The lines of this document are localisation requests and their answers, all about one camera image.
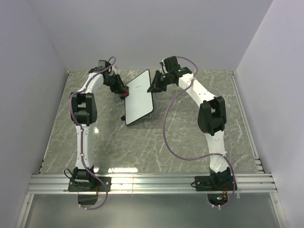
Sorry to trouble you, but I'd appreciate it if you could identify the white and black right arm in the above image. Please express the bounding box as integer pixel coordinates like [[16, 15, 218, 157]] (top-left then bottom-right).
[[148, 56, 236, 190]]

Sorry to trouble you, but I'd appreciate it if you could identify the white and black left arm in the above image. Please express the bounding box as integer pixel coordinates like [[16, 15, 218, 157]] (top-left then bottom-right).
[[69, 57, 129, 191]]

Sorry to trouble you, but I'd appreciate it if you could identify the red and black eraser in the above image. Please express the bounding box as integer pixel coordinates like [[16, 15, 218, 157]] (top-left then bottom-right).
[[123, 91, 129, 98]]

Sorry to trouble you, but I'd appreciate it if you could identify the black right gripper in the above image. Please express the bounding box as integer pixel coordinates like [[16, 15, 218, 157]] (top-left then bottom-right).
[[147, 71, 171, 95]]

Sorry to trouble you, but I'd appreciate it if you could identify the aluminium right side rail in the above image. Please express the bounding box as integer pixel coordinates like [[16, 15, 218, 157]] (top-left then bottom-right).
[[229, 71, 265, 173]]

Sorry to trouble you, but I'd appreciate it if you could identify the aluminium front rail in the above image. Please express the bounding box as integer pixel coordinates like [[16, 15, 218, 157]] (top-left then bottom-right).
[[26, 173, 277, 195]]

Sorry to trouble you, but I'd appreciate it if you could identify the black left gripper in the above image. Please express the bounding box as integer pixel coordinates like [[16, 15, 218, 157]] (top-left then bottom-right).
[[105, 74, 129, 95]]

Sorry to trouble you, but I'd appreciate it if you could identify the aluminium rail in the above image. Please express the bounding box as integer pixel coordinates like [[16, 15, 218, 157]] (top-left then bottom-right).
[[229, 71, 265, 173], [26, 173, 277, 195]]

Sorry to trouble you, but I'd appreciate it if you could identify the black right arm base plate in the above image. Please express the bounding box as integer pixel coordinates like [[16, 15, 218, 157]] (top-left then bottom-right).
[[190, 175, 238, 191]]

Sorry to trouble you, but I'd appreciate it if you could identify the small black-framed whiteboard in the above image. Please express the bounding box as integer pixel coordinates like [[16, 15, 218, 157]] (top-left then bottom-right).
[[124, 69, 154, 125]]

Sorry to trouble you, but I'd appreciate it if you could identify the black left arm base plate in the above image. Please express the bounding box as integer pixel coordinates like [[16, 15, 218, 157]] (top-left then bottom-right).
[[67, 177, 112, 192]]

